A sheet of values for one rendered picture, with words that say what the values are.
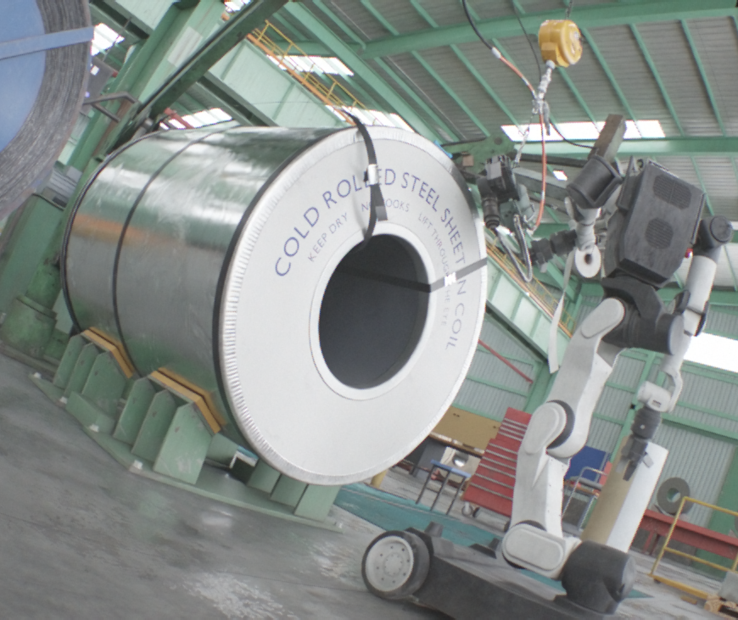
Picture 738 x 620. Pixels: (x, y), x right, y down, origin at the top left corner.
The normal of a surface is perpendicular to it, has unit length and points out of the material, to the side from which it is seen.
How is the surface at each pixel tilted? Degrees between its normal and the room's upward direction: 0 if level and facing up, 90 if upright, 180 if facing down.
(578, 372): 90
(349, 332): 81
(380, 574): 90
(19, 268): 90
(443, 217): 90
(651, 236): 105
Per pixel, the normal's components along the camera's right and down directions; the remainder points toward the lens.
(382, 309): -0.69, -0.14
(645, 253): -0.19, 0.03
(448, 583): -0.66, -0.41
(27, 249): 0.68, 0.18
